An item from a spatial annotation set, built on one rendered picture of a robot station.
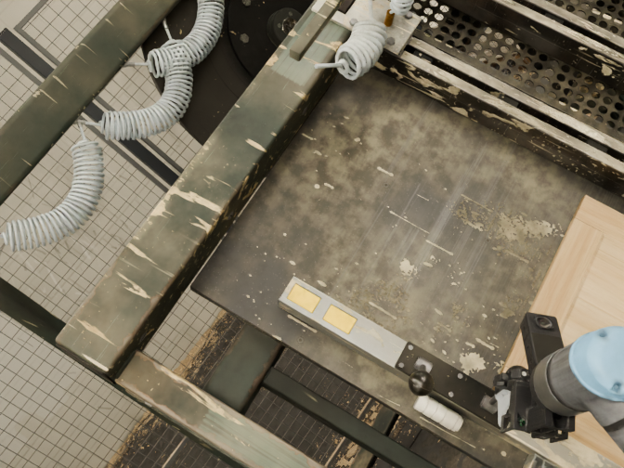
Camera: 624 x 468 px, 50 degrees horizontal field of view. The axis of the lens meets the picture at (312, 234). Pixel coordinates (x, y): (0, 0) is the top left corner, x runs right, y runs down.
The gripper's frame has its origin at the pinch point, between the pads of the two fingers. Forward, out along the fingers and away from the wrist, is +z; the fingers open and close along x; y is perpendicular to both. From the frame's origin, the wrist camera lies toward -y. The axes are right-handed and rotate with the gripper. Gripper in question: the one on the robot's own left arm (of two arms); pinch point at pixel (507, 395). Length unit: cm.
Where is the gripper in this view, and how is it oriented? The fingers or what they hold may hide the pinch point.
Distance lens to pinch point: 107.4
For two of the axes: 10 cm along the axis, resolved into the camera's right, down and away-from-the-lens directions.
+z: -0.7, 3.8, 9.2
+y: -1.8, 9.0, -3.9
